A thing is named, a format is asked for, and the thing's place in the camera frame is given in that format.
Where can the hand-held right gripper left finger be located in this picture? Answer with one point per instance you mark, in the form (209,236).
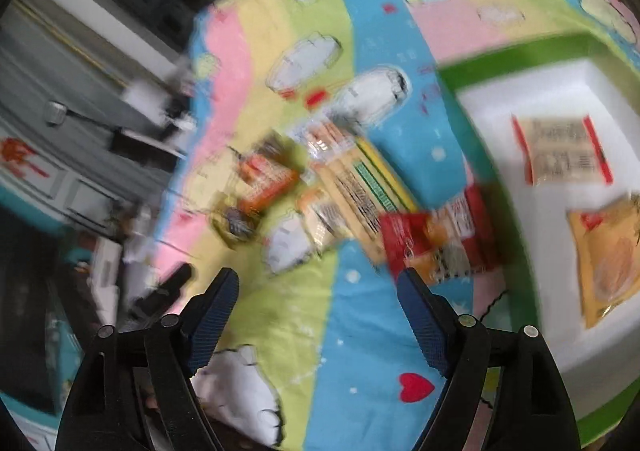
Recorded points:
(212,326)

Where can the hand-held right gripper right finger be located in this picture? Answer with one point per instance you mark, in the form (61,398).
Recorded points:
(425,326)

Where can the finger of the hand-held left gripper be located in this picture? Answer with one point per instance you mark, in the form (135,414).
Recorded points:
(167,288)

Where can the green box with white inside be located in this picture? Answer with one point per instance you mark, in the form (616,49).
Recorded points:
(505,211)

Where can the yellow green cracker packet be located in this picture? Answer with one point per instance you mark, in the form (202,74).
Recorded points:
(370,196)

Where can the orange snack packet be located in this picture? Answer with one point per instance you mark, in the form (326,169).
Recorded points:
(265,181)

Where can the dark snack packet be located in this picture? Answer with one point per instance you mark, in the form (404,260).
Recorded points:
(235,223)

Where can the red white snack packet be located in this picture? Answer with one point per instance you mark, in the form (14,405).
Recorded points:
(470,226)

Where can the black box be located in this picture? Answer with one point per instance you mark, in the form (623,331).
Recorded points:
(145,143)

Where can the small beige snack packet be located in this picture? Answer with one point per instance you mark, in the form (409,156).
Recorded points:
(312,218)

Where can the black and white figure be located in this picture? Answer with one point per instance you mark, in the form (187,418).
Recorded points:
(179,117)

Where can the yellow snack packet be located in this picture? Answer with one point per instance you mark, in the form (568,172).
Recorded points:
(607,261)

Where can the red sticker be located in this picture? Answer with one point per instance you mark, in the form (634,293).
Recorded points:
(22,156)

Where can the clear orange striped packet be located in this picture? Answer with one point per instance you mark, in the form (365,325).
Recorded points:
(320,141)

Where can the beige red-edged snack packet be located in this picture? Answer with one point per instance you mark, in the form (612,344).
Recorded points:
(560,151)

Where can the grey cabinet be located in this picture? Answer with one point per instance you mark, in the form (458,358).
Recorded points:
(60,81)

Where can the colourful printed blanket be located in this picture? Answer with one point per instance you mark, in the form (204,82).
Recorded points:
(360,31)

